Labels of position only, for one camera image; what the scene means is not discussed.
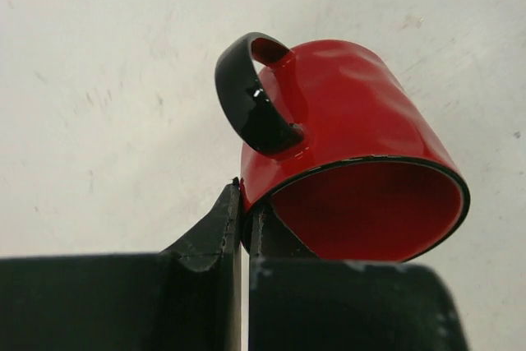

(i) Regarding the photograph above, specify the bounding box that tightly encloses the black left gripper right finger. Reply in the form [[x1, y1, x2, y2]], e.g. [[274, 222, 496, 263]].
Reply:
[[247, 206, 469, 351]]

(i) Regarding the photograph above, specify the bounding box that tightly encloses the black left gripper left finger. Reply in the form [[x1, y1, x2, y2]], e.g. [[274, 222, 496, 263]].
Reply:
[[1, 182, 242, 350]]

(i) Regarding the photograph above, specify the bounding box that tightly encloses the red mug black handle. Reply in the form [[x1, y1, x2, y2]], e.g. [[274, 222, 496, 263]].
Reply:
[[215, 32, 470, 262]]

